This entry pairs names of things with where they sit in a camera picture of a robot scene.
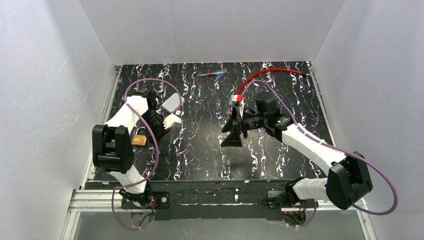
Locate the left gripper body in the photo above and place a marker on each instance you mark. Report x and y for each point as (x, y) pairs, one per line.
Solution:
(158, 121)

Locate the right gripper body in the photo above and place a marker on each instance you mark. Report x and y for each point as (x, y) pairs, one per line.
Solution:
(240, 122)

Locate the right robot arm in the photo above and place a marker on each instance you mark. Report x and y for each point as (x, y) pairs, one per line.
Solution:
(347, 178)

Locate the brass padlock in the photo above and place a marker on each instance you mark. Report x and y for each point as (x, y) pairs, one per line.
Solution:
(139, 140)

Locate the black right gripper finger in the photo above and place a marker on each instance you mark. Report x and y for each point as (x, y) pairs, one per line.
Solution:
(233, 122)
(233, 139)

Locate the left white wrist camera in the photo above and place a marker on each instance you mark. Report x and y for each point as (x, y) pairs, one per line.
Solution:
(172, 105)

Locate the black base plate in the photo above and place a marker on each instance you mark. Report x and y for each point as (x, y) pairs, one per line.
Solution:
(297, 214)

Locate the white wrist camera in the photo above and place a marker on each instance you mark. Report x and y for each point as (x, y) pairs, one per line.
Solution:
(237, 102)
(172, 105)

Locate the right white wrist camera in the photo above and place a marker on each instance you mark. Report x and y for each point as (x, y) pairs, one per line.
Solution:
(237, 102)

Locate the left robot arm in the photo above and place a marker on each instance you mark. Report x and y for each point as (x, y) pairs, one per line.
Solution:
(112, 148)

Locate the aluminium frame rail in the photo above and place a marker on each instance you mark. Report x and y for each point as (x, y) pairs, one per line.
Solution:
(111, 201)

